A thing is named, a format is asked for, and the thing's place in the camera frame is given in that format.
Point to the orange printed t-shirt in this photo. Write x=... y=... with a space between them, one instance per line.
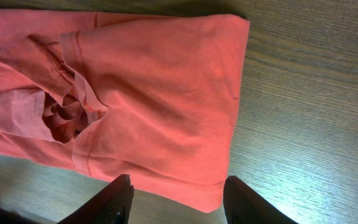
x=106 y=94

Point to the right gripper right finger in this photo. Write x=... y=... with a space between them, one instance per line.
x=243 y=205

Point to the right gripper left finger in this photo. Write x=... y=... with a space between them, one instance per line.
x=112 y=205

